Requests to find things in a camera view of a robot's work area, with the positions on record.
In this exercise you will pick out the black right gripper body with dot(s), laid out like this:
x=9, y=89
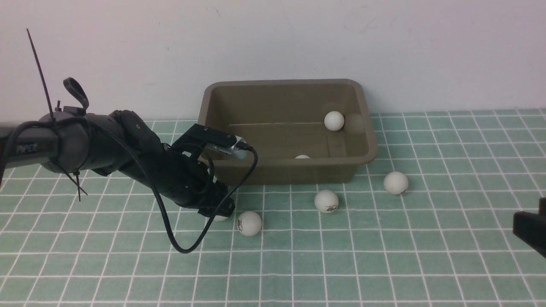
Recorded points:
x=530, y=227

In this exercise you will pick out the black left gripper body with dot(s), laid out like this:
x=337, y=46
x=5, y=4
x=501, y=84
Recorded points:
x=190, y=182

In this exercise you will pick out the white ball with logo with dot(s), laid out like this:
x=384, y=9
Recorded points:
x=249, y=223

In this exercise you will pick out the white ball logo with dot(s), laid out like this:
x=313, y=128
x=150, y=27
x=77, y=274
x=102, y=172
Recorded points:
x=326, y=201

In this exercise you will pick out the plain white ball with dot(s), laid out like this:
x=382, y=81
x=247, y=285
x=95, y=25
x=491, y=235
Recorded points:
x=220, y=218

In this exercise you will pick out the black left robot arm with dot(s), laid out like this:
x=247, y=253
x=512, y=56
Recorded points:
x=70, y=141

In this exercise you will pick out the olive green plastic bin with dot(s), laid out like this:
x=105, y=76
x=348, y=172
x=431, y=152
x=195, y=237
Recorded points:
x=282, y=119

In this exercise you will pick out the white ball inside bin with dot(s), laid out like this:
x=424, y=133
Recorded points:
x=334, y=121

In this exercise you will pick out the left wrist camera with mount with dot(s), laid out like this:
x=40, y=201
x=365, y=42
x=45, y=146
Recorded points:
x=199, y=138

